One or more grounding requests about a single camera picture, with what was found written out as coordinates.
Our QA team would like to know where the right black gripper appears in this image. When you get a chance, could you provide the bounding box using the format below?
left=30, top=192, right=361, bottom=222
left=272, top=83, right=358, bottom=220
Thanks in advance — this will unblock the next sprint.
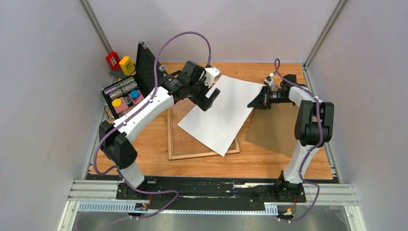
left=247, top=85, right=293, bottom=110

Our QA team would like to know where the photo print white border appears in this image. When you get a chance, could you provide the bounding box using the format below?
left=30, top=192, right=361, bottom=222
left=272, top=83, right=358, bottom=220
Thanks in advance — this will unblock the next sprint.
left=178, top=75, right=263, bottom=156

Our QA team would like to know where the brown cardboard backing sheet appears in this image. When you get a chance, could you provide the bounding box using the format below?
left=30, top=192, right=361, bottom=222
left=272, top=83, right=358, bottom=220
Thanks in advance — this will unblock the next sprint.
left=245, top=103, right=298, bottom=157

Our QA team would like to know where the wooden picture frame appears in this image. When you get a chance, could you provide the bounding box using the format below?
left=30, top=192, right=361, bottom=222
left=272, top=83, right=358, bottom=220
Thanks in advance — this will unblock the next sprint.
left=167, top=106, right=240, bottom=161

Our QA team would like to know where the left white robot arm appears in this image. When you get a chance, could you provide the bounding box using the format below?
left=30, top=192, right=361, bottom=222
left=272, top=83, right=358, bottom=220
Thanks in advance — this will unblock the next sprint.
left=98, top=61, right=221, bottom=199

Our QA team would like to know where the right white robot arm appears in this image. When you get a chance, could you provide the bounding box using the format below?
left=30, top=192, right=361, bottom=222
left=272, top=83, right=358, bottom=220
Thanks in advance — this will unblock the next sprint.
left=247, top=74, right=334, bottom=201

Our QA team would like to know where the blue round disc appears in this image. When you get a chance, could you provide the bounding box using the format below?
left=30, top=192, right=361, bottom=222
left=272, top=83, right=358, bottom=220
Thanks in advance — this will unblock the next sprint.
left=129, top=90, right=140, bottom=99

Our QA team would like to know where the yellow round disc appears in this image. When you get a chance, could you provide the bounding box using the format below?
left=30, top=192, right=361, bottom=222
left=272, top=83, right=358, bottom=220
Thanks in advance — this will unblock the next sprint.
left=112, top=98, right=122, bottom=107

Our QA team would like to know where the black open toy case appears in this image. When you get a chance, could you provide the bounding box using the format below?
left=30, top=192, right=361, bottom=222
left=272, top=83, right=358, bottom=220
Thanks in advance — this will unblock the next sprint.
left=101, top=41, right=155, bottom=119

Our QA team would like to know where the yellow toy house block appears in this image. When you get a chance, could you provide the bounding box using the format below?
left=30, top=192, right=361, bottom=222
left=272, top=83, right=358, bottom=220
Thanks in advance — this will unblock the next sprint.
left=119, top=55, right=135, bottom=76

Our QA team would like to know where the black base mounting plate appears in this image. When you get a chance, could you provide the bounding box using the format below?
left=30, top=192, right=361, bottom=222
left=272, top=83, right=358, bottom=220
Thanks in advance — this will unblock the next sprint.
left=116, top=176, right=306, bottom=211

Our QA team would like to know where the red toy house block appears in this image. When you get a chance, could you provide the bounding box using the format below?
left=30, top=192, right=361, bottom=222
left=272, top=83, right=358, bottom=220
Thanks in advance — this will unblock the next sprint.
left=105, top=51, right=120, bottom=71

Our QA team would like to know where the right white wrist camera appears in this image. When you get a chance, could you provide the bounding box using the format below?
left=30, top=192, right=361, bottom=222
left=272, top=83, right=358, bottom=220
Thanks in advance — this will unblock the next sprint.
left=264, top=73, right=276, bottom=90

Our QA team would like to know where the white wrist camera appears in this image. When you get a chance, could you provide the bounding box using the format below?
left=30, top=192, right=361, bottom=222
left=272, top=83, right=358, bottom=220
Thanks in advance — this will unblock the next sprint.
left=264, top=73, right=276, bottom=90
left=204, top=66, right=221, bottom=88

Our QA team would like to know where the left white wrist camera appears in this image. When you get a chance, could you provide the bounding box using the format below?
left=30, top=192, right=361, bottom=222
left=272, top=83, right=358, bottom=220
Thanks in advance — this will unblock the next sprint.
left=204, top=66, right=221, bottom=88

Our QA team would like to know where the aluminium rail frame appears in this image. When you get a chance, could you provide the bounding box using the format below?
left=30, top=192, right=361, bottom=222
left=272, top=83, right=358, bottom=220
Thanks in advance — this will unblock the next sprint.
left=58, top=175, right=366, bottom=231

